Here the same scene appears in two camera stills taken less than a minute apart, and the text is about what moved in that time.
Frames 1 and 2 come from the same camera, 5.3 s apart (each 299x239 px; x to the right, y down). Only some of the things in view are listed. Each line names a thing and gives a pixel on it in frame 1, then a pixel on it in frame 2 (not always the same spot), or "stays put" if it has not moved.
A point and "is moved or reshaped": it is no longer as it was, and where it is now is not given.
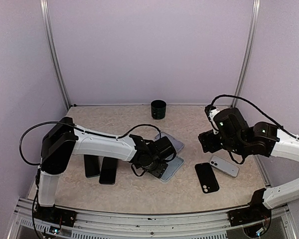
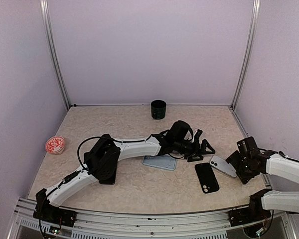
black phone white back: (224, 166) stays put
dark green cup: (158, 109) stays put
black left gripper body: (153, 169) → (189, 150)
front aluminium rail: (214, 225) stays put
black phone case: (207, 178) stays put
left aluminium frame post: (46, 17) stays put
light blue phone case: (172, 167) is moved or reshaped
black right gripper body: (208, 139) → (244, 172)
